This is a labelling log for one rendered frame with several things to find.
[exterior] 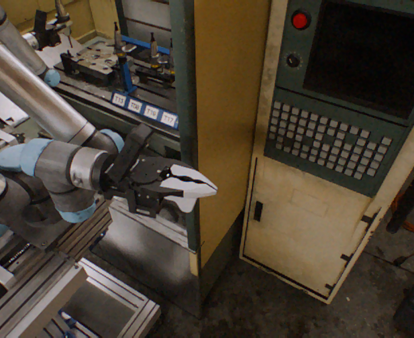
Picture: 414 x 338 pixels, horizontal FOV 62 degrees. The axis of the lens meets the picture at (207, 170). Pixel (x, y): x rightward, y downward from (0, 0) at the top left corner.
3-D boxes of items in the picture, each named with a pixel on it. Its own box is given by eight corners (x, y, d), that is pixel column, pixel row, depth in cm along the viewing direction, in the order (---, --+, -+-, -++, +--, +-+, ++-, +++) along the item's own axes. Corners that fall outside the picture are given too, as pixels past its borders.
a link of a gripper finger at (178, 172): (219, 199, 63) (172, 188, 65) (221, 174, 59) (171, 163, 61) (215, 210, 61) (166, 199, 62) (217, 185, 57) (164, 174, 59)
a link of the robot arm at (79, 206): (111, 191, 80) (100, 157, 72) (86, 230, 72) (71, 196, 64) (80, 184, 81) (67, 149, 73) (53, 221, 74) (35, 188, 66)
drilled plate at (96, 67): (108, 82, 199) (107, 74, 195) (72, 68, 209) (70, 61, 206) (134, 64, 212) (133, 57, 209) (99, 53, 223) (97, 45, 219)
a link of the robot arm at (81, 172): (90, 139, 64) (64, 164, 58) (112, 143, 63) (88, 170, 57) (96, 170, 69) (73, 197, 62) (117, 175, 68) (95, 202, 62)
